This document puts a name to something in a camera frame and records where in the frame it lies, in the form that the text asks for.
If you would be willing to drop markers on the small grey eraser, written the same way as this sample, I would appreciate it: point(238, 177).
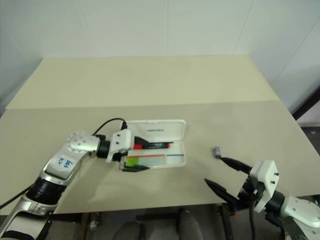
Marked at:
point(217, 152)

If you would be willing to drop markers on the dark rounded shape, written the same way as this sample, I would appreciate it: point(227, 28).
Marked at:
point(131, 231)
point(191, 226)

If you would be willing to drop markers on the pale blue green-capped highlighter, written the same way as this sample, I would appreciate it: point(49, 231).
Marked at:
point(150, 160)

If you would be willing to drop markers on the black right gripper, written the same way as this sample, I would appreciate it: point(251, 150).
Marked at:
point(246, 196)

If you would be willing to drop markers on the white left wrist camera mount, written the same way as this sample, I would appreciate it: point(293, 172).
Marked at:
point(120, 143)

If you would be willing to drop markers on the black marker with red cap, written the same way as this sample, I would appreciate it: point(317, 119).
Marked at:
point(155, 145)

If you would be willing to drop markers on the black metal table leg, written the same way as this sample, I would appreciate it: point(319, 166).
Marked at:
point(226, 222)

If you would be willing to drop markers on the white plastic pencil case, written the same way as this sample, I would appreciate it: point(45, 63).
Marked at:
point(160, 130)

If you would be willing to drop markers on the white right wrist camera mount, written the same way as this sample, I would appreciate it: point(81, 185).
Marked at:
point(265, 180)

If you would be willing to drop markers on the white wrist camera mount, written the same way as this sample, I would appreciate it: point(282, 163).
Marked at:
point(120, 143)
point(265, 180)

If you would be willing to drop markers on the rusty metal table leg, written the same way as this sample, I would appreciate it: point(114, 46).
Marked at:
point(90, 225)

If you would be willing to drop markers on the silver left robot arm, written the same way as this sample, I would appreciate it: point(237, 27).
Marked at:
point(75, 145)

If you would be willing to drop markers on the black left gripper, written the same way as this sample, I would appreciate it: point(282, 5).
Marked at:
point(120, 162)

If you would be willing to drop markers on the dark metal frame bar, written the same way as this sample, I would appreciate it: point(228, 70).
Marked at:
point(306, 105)

